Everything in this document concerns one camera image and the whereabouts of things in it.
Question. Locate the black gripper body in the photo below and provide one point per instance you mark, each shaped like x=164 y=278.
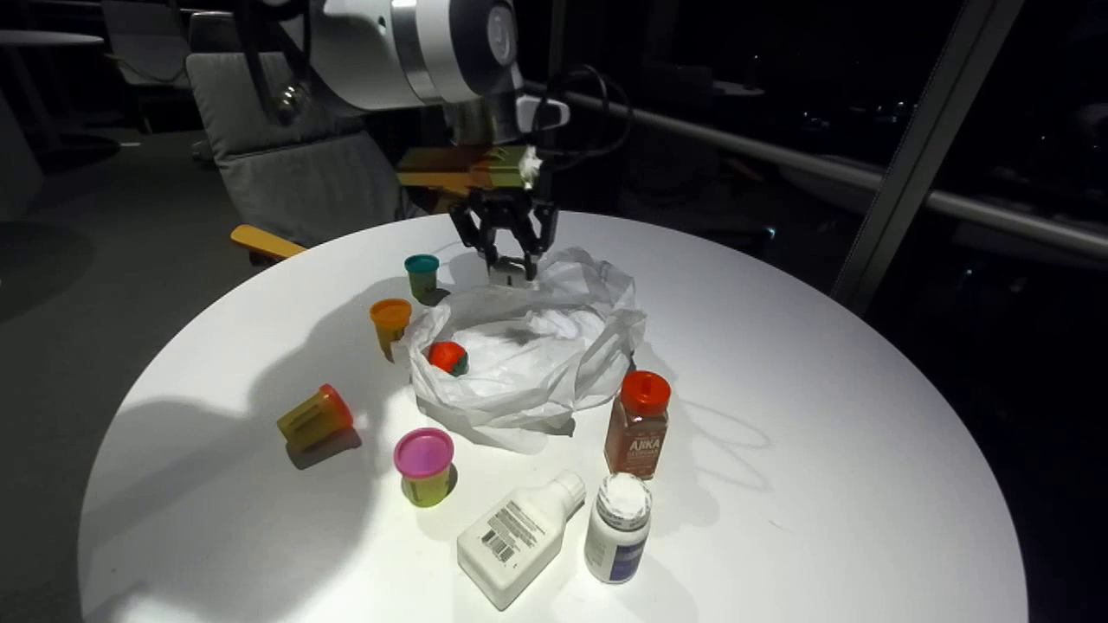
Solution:
x=508 y=217

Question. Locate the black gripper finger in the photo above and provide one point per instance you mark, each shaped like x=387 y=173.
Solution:
x=486 y=249
x=530 y=249

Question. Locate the yellow tub teal lid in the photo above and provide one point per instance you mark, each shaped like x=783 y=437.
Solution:
x=424 y=275

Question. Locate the tub with red lid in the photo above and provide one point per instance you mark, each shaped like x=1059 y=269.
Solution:
x=450 y=355

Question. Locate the yellow tub orange lid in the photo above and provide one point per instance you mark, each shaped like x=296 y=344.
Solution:
x=391 y=319

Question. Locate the spice jar red lid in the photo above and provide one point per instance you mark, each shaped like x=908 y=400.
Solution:
x=640 y=432

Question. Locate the yellow tub magenta lid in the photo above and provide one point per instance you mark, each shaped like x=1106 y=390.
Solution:
x=424 y=460

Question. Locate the yellow tub orange-red lid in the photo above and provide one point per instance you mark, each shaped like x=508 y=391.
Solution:
x=317 y=425

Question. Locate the small white pill bottle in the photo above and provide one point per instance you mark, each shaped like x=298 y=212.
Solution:
x=618 y=532

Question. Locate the robot arm white silver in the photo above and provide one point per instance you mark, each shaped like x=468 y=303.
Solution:
x=405 y=53

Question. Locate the white plastic bag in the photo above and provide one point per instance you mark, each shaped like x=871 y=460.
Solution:
x=543 y=359

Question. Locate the grey armchair wooden armrests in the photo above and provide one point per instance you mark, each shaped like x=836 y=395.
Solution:
x=279 y=173

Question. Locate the background side table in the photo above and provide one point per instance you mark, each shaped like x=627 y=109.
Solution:
x=55 y=40

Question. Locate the metal window railing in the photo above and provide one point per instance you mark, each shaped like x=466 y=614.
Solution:
x=1017 y=220

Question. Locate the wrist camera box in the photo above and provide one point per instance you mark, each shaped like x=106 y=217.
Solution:
x=473 y=170

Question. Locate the vertical window post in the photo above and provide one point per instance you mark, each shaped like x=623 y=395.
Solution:
x=560 y=40

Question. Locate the slanted grey window post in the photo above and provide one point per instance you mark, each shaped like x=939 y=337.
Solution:
x=925 y=150

